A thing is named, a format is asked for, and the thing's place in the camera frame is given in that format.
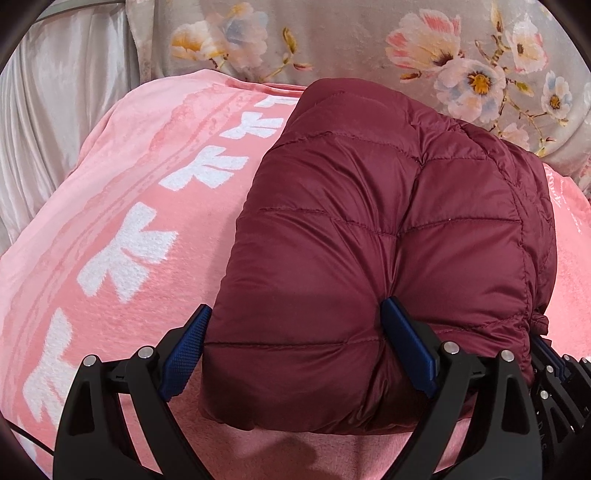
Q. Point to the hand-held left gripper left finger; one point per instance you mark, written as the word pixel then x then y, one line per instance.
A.
pixel 184 355

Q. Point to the pale satin cloth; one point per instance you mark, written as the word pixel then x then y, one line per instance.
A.
pixel 55 115

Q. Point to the maroon puffer jacket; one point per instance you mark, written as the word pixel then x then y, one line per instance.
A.
pixel 369 221

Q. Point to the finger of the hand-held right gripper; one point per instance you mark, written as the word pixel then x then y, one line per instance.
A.
pixel 549 357

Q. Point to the grey floral bed sheet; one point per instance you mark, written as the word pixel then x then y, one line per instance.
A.
pixel 346 37

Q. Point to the pink blanket with white bows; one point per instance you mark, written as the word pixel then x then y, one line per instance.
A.
pixel 138 184

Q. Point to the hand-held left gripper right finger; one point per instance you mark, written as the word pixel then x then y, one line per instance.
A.
pixel 408 341

